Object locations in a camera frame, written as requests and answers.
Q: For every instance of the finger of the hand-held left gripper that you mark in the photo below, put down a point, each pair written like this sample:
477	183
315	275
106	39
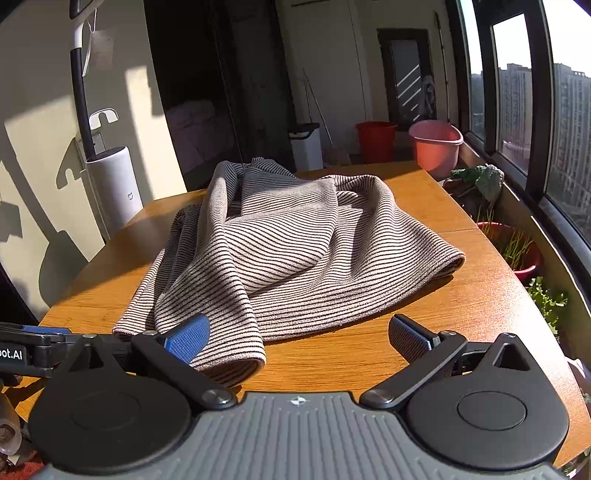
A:
44	330

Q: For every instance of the dark framed mirror door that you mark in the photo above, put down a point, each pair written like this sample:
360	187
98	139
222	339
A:
406	74

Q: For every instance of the white paper tag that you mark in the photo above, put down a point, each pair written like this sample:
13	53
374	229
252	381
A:
101	46

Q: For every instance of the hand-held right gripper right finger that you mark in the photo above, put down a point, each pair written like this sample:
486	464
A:
408	340

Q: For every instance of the white hook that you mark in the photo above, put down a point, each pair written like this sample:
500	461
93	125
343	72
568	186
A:
104	115

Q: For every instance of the white trash bin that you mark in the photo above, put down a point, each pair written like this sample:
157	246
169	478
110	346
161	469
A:
307	147

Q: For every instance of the green grass sprouts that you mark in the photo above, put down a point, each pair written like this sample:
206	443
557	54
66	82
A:
515	244

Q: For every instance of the long thin pole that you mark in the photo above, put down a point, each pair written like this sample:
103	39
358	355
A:
444	69

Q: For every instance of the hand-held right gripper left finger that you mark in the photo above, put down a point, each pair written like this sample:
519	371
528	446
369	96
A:
187	339

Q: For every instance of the small leafy green plant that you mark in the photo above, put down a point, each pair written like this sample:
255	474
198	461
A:
547	300

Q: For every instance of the red bucket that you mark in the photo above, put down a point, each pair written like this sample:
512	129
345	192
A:
376	143

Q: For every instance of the striped knit shirt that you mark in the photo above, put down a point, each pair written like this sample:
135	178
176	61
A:
286	249

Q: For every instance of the pink plastic bucket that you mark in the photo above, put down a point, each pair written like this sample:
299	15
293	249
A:
436	154

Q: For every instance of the hanging grey cloth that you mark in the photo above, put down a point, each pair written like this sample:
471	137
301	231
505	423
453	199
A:
429	97

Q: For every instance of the dark window frame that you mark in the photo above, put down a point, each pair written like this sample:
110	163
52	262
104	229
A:
541	115

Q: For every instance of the red flower pot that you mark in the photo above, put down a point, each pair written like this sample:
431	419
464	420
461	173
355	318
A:
528	272

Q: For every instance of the white cylindrical air purifier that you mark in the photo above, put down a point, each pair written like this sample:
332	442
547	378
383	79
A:
115	189

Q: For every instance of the black and white stand pole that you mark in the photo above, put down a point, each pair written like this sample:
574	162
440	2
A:
81	92

